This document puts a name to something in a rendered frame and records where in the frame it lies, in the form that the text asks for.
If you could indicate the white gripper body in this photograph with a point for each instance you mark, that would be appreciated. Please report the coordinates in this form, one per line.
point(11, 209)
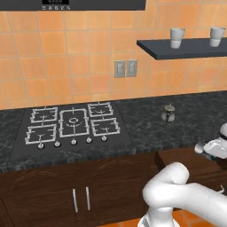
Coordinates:
point(217, 147)

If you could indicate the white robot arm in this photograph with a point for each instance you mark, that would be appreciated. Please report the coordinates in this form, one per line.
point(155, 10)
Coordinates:
point(177, 195)

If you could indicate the dark wood open drawer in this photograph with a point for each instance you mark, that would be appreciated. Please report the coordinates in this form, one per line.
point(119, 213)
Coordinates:
point(189, 161)

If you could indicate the white cup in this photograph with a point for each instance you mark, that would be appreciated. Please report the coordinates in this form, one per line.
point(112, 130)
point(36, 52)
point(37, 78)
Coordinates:
point(177, 37)
point(217, 36)

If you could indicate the dark wood cupboard door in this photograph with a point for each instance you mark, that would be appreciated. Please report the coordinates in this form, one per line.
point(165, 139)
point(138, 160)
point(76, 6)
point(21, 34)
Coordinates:
point(38, 198)
point(115, 189)

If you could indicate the silver hob knob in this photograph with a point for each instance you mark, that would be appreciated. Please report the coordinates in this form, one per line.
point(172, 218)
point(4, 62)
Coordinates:
point(74, 142)
point(57, 144)
point(40, 146)
point(89, 140)
point(104, 138)

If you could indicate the black gas hob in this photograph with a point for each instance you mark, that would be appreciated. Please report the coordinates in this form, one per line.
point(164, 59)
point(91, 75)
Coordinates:
point(74, 124)

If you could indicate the dark wall shelf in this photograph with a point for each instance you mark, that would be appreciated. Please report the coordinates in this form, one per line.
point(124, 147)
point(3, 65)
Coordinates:
point(183, 48)

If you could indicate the grey wall outlet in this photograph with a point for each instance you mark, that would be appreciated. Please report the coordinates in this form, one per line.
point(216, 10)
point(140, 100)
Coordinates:
point(120, 69)
point(131, 68)

